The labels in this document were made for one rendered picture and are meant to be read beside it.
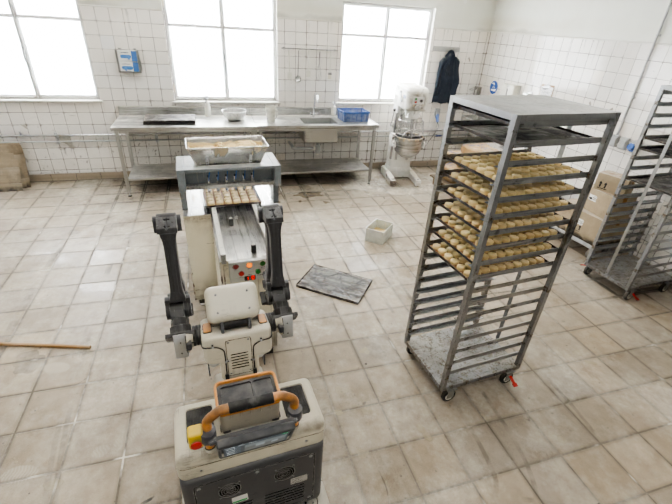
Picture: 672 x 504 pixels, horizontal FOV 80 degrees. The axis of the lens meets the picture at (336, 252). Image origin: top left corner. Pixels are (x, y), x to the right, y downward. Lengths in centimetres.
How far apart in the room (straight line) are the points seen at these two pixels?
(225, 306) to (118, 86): 485
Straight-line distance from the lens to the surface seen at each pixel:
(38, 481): 280
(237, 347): 172
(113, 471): 267
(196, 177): 307
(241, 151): 299
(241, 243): 265
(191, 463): 162
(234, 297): 168
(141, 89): 619
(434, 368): 286
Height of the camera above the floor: 212
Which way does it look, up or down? 30 degrees down
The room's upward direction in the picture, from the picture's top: 4 degrees clockwise
